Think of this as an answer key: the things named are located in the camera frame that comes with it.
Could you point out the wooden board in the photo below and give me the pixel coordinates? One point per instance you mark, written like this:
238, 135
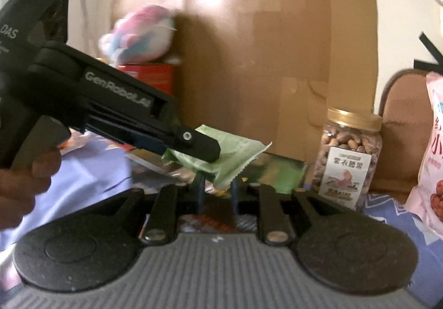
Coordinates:
263, 69

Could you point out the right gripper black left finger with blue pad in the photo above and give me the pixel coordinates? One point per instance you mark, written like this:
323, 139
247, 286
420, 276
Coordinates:
156, 215

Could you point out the person's left hand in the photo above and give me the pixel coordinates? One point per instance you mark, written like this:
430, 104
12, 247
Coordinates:
19, 188

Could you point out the black printed storage box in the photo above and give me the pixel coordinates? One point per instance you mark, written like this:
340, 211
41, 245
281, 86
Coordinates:
150, 174

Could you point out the brown chair back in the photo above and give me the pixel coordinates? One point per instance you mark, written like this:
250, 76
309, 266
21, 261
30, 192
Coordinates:
407, 119

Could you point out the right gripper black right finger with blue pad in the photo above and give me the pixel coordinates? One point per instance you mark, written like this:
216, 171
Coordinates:
281, 218

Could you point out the light green leaf packet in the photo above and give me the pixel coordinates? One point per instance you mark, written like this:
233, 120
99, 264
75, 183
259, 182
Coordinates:
237, 153

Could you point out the pink twisted snack bag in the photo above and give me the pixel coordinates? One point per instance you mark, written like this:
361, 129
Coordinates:
425, 199

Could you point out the pastel unicorn plush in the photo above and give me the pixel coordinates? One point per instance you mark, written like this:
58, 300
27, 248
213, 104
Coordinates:
139, 37

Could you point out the nut jar gold lid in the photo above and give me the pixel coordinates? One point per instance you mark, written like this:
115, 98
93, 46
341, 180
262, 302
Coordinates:
350, 146

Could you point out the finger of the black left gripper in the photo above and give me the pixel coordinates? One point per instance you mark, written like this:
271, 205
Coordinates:
195, 144

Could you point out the red gift bag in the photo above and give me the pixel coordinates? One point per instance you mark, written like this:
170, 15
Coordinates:
157, 75

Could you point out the blue printed tablecloth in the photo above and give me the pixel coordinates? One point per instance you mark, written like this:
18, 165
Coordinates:
71, 252

